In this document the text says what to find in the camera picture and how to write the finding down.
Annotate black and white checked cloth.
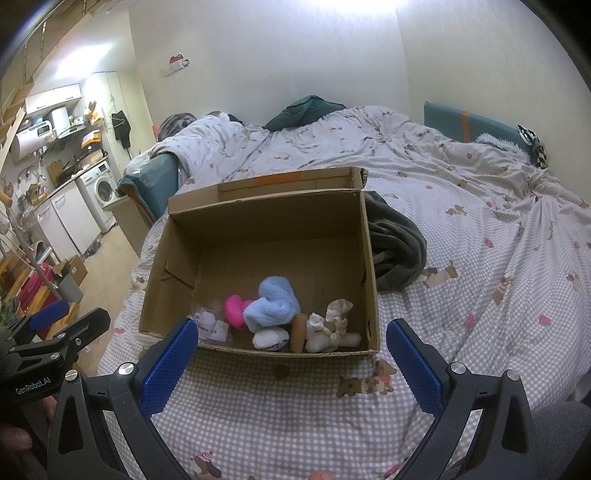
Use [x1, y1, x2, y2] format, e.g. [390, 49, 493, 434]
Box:
[516, 124, 548, 168]

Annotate black hanging garment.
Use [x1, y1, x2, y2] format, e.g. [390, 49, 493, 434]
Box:
[111, 110, 132, 149]

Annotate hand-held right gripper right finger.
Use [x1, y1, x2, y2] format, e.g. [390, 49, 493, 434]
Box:
[385, 318, 541, 480]

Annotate grey striped pillow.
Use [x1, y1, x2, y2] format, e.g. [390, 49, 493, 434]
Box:
[157, 113, 199, 141]

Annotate white labelled soft pouch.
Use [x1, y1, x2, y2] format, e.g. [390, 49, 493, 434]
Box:
[187, 307, 230, 344]

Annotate orange-brown soft pad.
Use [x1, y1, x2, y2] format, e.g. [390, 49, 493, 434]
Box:
[290, 313, 308, 354]

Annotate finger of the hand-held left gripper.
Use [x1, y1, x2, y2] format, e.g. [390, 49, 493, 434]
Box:
[53, 308, 112, 358]
[28, 299, 70, 340]

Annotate grey bin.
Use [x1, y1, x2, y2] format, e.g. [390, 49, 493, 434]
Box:
[55, 268, 84, 303]

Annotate white washing machine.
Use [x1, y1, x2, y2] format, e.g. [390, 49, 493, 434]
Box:
[76, 161, 118, 232]

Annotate beige bedside cabinet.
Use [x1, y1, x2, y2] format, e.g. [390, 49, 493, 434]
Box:
[104, 198, 155, 257]

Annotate white fluffy cloth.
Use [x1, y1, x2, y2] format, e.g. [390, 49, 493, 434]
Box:
[305, 313, 362, 354]

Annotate white fuzzy blanket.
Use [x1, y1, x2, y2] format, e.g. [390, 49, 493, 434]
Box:
[475, 133, 532, 160]

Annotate wall socket with red item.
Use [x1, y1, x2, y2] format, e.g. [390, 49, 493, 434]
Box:
[164, 54, 190, 77]

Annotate cardboard box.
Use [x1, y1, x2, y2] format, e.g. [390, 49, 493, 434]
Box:
[139, 166, 382, 357]

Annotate white kitchen cabinet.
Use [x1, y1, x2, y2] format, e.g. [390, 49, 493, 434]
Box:
[32, 187, 100, 257]

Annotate white water heater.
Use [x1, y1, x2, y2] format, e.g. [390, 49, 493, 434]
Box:
[9, 128, 56, 162]

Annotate grey trousers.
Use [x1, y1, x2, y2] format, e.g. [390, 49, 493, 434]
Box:
[531, 401, 591, 480]

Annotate dark grey folded blanket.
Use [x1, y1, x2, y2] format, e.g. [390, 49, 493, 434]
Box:
[365, 191, 428, 291]

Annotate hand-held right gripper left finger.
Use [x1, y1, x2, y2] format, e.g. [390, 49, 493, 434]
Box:
[46, 318, 199, 480]

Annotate pink plush toy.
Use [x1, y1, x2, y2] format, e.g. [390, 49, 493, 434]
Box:
[224, 295, 254, 329]

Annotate red fabric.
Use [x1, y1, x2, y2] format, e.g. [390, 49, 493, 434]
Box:
[18, 263, 54, 315]

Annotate person's left hand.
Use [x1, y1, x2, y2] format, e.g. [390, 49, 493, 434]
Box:
[0, 427, 33, 451]

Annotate teal mattress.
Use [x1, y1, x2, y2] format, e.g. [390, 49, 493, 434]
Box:
[117, 152, 181, 222]

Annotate white sock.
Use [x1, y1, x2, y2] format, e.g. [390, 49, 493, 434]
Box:
[252, 327, 291, 352]

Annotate teal pillow with orange stripe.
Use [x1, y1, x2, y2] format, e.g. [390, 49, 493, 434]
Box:
[424, 102, 532, 153]

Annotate light blue fluffy cloth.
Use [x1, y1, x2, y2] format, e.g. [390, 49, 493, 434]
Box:
[243, 276, 301, 333]

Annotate dark green cloth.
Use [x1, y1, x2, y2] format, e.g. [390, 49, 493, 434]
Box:
[263, 95, 347, 131]

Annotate white wall cabinets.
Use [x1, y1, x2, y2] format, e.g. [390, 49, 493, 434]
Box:
[25, 84, 84, 114]

